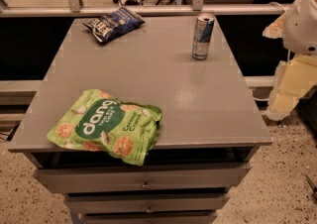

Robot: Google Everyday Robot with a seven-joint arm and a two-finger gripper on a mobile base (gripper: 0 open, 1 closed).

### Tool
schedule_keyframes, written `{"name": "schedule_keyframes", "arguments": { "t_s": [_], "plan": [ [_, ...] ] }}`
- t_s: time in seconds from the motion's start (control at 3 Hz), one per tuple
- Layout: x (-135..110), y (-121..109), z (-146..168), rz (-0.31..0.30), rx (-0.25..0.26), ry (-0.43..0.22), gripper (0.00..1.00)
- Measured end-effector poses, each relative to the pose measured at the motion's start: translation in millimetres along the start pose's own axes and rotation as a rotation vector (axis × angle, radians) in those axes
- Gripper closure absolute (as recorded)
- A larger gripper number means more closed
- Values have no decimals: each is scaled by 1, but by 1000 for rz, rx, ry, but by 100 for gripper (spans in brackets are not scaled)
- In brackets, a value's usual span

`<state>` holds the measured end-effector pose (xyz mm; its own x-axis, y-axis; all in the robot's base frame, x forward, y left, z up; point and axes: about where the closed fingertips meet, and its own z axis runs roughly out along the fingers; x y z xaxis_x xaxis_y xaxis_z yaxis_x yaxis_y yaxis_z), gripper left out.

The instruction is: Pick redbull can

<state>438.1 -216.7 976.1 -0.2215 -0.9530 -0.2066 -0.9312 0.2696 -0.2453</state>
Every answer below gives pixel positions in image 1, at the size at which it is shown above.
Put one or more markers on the foam-wrapped gripper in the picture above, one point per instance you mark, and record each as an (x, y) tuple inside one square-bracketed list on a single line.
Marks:
[(303, 23)]

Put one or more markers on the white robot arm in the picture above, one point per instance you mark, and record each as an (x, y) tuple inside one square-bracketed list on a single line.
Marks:
[(297, 27)]

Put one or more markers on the redbull can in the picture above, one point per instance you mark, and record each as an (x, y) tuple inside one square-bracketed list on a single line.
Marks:
[(202, 35)]

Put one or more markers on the grey drawer cabinet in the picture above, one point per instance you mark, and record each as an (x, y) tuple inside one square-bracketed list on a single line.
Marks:
[(209, 115)]

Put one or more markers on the top grey drawer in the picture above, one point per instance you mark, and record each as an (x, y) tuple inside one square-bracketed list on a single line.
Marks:
[(81, 180)]

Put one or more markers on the grey drawer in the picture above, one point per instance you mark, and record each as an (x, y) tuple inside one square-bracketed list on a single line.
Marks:
[(154, 218), (81, 180), (146, 203)]

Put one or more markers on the middle grey drawer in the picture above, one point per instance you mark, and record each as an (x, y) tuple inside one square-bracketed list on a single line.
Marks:
[(146, 203)]

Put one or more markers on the bottom grey drawer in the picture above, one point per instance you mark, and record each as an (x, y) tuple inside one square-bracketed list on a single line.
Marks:
[(154, 218)]

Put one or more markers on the dark blue chips bag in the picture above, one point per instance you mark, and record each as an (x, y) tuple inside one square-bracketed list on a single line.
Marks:
[(114, 25)]

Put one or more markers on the green dang chips bag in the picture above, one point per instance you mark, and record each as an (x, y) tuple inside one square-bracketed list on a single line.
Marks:
[(100, 122)]

